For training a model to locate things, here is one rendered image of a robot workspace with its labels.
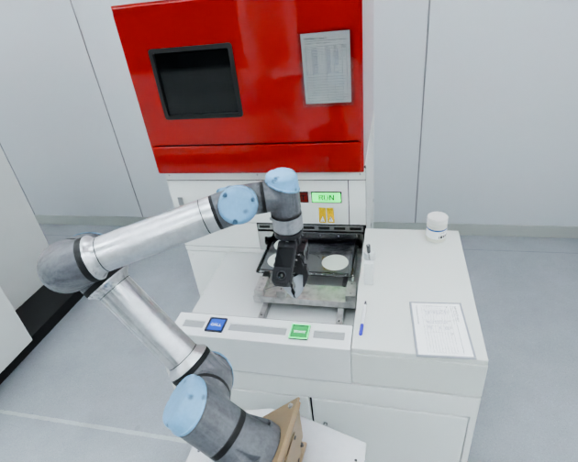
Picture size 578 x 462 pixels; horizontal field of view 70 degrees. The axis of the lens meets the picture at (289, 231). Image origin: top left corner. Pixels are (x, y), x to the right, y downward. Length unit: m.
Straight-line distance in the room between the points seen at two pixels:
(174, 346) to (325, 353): 0.42
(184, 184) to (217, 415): 1.07
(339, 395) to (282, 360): 0.21
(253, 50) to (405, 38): 1.63
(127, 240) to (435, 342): 0.82
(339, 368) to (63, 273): 0.76
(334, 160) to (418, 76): 1.58
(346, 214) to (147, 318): 0.90
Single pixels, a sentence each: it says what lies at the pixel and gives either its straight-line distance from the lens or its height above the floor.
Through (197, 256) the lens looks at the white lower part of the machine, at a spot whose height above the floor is 0.79.
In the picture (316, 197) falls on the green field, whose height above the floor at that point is 1.10.
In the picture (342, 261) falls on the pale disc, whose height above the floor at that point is 0.90.
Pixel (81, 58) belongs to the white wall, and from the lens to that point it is 3.70.
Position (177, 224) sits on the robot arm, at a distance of 0.84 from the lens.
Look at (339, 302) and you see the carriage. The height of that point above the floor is 0.88.
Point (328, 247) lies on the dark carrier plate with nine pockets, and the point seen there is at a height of 0.90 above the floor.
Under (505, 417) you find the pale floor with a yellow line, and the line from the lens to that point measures 2.33.
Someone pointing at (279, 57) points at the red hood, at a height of 1.62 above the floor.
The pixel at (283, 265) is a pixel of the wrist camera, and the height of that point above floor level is 1.25.
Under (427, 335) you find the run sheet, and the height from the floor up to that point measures 0.97.
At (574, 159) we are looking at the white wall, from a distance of 3.36.
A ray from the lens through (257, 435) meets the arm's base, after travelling 0.97.
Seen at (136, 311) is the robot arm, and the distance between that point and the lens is 1.03.
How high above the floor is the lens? 1.84
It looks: 32 degrees down
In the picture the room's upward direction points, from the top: 7 degrees counter-clockwise
